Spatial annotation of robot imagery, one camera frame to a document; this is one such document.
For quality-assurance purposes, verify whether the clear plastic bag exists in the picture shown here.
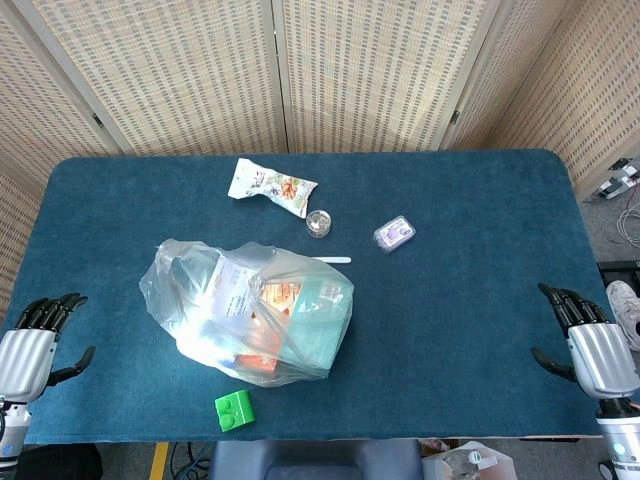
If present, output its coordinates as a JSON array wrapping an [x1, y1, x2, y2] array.
[[138, 238, 355, 389]]

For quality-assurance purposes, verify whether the woven bamboo screen panel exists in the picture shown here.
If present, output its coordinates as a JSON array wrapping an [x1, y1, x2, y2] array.
[[439, 0, 581, 151], [9, 0, 290, 157], [272, 0, 514, 154], [494, 0, 640, 201], [0, 7, 124, 186], [0, 169, 44, 321]]

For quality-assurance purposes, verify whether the electronics board with wires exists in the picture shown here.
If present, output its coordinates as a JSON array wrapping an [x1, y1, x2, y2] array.
[[582, 156, 640, 204]]

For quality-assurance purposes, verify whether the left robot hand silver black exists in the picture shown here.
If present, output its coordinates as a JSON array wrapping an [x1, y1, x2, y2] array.
[[0, 292, 97, 404]]

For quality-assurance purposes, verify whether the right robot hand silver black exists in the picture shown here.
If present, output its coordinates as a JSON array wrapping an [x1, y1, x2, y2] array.
[[530, 282, 640, 401]]

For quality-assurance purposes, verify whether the small clear round container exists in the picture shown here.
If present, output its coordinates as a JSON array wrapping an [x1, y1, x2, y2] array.
[[305, 209, 334, 240]]

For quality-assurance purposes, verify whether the small purple clear box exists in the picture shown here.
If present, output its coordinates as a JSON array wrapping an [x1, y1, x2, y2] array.
[[372, 215, 417, 254]]

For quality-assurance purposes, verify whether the black metal frame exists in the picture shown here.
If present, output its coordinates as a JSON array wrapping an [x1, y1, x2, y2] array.
[[597, 260, 640, 291]]

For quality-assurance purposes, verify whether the white cable bundle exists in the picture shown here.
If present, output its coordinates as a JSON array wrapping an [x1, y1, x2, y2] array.
[[617, 197, 640, 245]]

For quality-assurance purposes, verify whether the clear bottle green cap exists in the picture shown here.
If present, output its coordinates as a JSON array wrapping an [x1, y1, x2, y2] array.
[[442, 448, 496, 480]]

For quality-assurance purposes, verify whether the blue table cloth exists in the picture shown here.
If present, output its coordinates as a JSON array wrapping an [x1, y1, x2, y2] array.
[[0, 148, 619, 445]]

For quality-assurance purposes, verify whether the white printed snack packet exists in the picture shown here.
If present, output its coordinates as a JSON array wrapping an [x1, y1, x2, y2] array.
[[227, 157, 320, 219]]

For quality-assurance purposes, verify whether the beige cardboard box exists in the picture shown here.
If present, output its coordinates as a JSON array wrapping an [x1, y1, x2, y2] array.
[[477, 442, 519, 480]]

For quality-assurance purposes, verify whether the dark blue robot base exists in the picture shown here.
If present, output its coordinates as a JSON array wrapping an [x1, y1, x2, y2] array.
[[207, 439, 425, 480]]

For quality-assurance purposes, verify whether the green plastic block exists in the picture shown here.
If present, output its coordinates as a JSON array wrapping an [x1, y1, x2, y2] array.
[[214, 389, 258, 432]]

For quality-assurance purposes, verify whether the white sneaker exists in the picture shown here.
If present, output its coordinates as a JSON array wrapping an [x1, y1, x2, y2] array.
[[605, 280, 640, 352]]

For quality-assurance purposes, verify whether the orange packet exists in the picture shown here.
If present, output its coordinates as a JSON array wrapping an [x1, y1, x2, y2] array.
[[234, 352, 281, 376]]

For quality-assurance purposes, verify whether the white printed paper pack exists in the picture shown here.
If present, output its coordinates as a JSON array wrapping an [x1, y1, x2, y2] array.
[[207, 257, 266, 326]]

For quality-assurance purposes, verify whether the teal box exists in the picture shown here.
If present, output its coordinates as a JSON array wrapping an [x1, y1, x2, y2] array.
[[279, 279, 354, 379]]

